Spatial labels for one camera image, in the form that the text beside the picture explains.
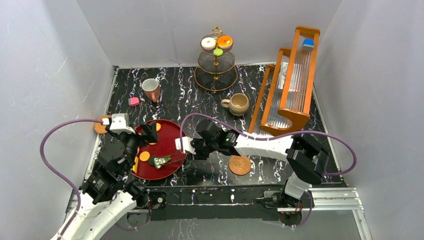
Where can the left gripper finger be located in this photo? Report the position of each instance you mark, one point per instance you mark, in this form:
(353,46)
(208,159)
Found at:
(145,132)
(154,132)

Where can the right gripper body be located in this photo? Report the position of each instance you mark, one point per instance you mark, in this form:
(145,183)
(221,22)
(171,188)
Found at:
(203,148)

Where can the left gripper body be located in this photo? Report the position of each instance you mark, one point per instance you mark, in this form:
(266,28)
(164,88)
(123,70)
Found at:
(143,131)

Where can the green triangular cake slice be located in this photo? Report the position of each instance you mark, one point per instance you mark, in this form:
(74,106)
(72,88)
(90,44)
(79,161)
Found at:
(158,162)

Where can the green macaron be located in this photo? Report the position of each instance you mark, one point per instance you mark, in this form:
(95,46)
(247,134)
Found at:
(218,52)

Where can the white donut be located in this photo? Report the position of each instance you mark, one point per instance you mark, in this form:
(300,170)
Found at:
(208,43)

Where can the orange donut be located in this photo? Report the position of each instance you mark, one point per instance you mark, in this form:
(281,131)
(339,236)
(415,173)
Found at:
(224,42)

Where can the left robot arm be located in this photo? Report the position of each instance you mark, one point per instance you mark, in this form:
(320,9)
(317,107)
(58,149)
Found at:
(105,196)

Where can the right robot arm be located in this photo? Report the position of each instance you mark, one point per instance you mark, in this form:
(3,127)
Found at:
(307,157)

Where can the yellow biscuit lower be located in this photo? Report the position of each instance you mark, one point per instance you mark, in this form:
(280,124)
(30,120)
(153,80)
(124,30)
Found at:
(144,156)

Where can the black sandwich cookie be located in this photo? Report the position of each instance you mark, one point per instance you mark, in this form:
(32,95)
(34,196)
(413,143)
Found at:
(151,161)

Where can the yellow layered cake slice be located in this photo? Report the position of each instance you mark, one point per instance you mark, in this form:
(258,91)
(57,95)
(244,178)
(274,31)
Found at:
(135,166)

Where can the red round tray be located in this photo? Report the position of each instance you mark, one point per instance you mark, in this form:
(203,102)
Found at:
(168,132)

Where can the pink grey eraser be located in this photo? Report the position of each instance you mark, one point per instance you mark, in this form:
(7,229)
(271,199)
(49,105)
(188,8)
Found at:
(133,101)

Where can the woven coaster left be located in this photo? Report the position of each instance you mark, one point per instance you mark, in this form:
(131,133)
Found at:
(99,127)

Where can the woven coaster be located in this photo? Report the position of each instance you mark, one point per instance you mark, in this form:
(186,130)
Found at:
(239,165)
(99,127)

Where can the woven coaster front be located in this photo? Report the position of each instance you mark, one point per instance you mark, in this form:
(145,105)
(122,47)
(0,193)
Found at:
(239,165)

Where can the pink mug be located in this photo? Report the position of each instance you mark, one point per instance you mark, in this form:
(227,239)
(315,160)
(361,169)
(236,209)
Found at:
(151,88)

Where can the beige mug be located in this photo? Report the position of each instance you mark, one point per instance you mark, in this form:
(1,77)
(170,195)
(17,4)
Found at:
(237,105)

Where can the three-tier glass cake stand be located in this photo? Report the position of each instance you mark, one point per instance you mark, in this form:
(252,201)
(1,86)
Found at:
(215,73)

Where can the orange wooden rack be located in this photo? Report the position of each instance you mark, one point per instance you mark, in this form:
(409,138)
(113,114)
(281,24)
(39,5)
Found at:
(284,99)

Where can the blue eraser block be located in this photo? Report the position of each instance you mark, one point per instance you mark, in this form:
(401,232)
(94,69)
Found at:
(308,45)

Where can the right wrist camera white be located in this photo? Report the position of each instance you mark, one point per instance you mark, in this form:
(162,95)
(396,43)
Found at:
(184,145)

